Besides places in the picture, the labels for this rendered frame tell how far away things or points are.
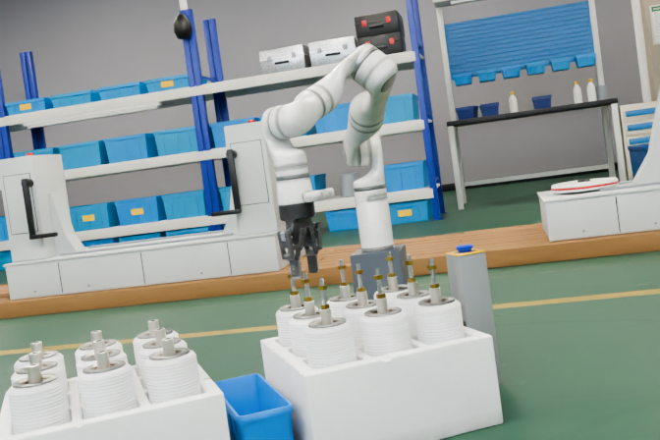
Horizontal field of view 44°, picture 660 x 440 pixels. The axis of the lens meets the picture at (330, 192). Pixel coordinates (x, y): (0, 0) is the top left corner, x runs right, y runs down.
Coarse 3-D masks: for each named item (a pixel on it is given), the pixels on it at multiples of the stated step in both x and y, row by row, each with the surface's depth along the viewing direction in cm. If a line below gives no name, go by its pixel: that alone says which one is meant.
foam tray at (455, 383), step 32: (288, 352) 171; (416, 352) 157; (448, 352) 159; (480, 352) 161; (288, 384) 165; (320, 384) 151; (352, 384) 153; (384, 384) 155; (416, 384) 157; (448, 384) 159; (480, 384) 161; (320, 416) 151; (352, 416) 153; (384, 416) 155; (416, 416) 157; (448, 416) 159; (480, 416) 161
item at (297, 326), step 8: (296, 320) 168; (304, 320) 167; (312, 320) 167; (296, 328) 168; (304, 328) 167; (296, 336) 168; (296, 344) 168; (304, 344) 167; (296, 352) 168; (304, 352) 167
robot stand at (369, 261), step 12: (360, 252) 228; (372, 252) 224; (384, 252) 222; (396, 252) 222; (360, 264) 224; (372, 264) 223; (384, 264) 223; (396, 264) 222; (372, 276) 223; (384, 276) 223; (408, 276) 232; (372, 288) 224
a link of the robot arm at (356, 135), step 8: (352, 120) 207; (352, 128) 210; (360, 128) 207; (368, 128) 206; (376, 128) 208; (352, 136) 214; (360, 136) 211; (368, 136) 211; (344, 144) 225; (352, 144) 218; (344, 152) 227; (352, 152) 221; (352, 160) 224
